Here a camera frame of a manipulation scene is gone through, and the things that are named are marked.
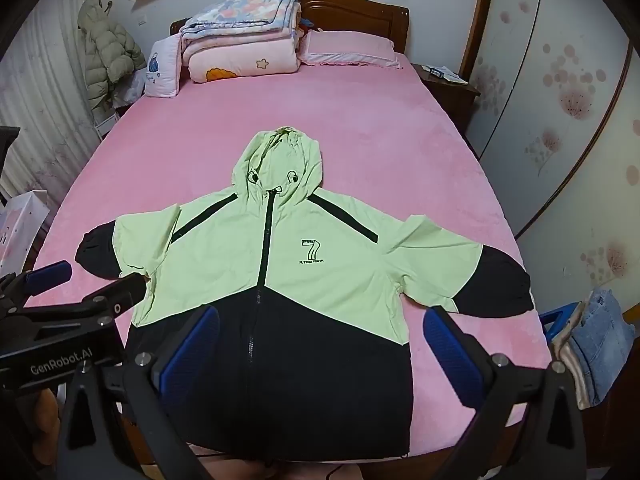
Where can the beige puffer jacket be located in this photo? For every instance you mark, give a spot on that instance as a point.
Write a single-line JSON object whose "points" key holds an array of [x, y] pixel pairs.
{"points": [[107, 45]]}

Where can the blue plastic stool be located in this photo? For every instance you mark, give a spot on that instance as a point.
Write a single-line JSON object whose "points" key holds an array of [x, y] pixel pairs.
{"points": [[557, 320]]}

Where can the wooden headboard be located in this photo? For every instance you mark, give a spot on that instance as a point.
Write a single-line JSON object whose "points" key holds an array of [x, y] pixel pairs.
{"points": [[350, 17]]}

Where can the papers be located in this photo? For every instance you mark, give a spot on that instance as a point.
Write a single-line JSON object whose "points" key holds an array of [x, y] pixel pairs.
{"points": [[445, 74]]}

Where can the folded floral quilt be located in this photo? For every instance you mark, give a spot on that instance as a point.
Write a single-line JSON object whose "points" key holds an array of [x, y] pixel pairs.
{"points": [[240, 10]]}

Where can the white cushion with bag print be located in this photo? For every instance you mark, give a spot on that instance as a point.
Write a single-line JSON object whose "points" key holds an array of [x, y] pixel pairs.
{"points": [[162, 67]]}

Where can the pale lavender cloth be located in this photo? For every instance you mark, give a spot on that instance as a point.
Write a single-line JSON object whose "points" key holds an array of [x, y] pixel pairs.
{"points": [[129, 90]]}

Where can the bed with pink sheet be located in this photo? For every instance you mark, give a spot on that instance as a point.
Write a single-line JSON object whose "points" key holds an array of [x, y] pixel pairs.
{"points": [[375, 135]]}

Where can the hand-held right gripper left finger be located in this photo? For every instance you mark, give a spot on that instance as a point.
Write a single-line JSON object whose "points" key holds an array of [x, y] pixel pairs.
{"points": [[190, 357]]}

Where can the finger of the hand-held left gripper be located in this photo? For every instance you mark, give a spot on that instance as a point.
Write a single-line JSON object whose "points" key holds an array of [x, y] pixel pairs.
{"points": [[50, 277], [117, 292]]}

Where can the blue jeans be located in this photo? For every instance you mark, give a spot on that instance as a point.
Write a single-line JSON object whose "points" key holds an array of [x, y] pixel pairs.
{"points": [[602, 335]]}

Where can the green and black hooded jacket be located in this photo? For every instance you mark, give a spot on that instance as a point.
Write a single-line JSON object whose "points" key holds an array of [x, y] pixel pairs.
{"points": [[310, 260]]}

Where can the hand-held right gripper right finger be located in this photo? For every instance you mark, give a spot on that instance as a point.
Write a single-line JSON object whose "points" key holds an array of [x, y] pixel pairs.
{"points": [[450, 357]]}

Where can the pink pillow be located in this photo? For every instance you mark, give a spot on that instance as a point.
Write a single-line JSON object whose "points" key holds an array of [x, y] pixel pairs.
{"points": [[350, 45]]}

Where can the white chair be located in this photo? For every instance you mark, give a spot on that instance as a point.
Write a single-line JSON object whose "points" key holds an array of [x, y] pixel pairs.
{"points": [[106, 122]]}

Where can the wooden nightstand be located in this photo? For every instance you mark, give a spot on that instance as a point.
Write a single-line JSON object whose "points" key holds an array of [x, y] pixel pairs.
{"points": [[450, 102]]}

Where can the floral print wardrobe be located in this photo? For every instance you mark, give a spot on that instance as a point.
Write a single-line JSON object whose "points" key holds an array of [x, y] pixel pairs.
{"points": [[575, 110]]}

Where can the pale floral curtain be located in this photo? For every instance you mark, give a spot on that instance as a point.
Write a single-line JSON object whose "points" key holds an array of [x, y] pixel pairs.
{"points": [[40, 125]]}

